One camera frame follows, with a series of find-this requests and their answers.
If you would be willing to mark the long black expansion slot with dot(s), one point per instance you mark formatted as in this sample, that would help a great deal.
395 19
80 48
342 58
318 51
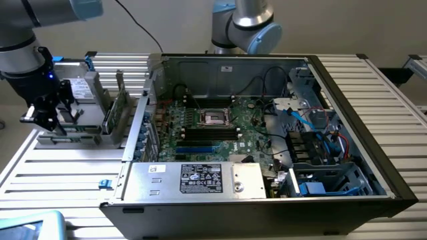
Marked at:
195 143

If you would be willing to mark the metal CPU socket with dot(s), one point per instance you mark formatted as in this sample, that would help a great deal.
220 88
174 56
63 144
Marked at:
214 116

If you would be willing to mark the metal slat side table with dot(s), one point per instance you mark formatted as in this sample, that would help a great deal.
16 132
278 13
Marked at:
417 63

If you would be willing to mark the black open PC case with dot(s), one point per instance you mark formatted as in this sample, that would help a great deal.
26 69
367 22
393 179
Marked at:
234 220

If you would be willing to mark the green RAM stick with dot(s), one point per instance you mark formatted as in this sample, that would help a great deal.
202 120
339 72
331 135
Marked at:
76 140

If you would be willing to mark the grey parts rack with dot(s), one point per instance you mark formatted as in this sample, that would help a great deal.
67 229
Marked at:
114 140

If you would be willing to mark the metal disk bay cage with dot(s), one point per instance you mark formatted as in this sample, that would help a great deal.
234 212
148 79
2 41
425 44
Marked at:
303 85

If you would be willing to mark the black box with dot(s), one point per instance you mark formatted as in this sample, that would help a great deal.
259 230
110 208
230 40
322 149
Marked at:
395 76

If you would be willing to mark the silver chipset heatsink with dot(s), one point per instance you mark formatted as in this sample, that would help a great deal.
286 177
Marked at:
238 158

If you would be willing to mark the blue expansion slot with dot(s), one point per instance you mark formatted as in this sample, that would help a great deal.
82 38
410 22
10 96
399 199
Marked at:
195 150

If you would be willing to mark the green motherboard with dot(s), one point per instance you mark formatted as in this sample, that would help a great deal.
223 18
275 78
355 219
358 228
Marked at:
247 120

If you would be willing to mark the short black expansion slot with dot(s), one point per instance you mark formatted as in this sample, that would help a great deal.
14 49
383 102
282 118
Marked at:
182 157

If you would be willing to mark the green graphics card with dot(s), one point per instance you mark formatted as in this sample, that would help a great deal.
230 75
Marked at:
116 112

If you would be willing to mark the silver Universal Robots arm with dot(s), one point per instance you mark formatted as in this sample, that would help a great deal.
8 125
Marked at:
16 37

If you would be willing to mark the silver hard disk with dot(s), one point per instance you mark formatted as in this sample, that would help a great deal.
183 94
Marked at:
82 90

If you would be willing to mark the silver coin battery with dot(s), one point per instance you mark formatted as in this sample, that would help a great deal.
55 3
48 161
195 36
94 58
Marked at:
251 105

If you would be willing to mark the black RAM slot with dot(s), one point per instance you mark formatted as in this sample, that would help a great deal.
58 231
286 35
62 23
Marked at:
211 130
211 99
211 139
211 133
211 136
211 104

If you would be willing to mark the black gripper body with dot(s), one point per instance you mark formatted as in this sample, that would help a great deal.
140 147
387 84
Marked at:
31 85

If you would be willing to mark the silver power supply unit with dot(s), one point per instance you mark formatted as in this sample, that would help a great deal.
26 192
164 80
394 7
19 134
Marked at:
160 185

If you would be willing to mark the blue plastic clip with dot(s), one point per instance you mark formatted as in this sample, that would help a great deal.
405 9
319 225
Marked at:
104 183

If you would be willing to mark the blue drive caddy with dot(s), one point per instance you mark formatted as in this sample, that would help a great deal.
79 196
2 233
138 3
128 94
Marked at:
311 188

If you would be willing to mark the grey drive bay frame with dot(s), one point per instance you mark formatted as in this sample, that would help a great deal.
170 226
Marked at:
334 172

